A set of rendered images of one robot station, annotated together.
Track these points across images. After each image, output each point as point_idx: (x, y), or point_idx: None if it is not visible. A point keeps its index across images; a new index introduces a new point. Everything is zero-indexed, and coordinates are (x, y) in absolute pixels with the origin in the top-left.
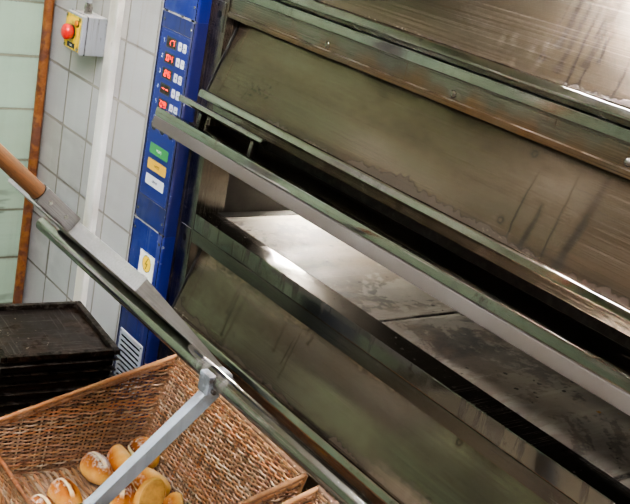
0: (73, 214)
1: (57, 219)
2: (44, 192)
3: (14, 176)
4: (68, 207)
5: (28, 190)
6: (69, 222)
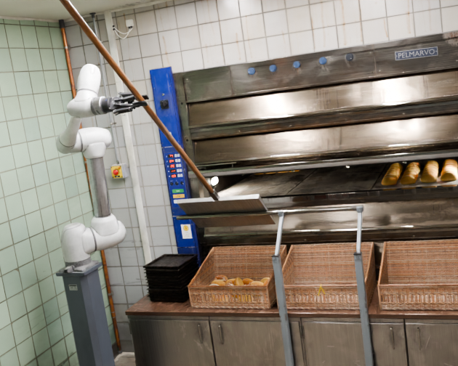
0: (218, 194)
1: (217, 197)
2: (214, 190)
3: (209, 187)
4: (217, 193)
5: (211, 190)
6: (218, 197)
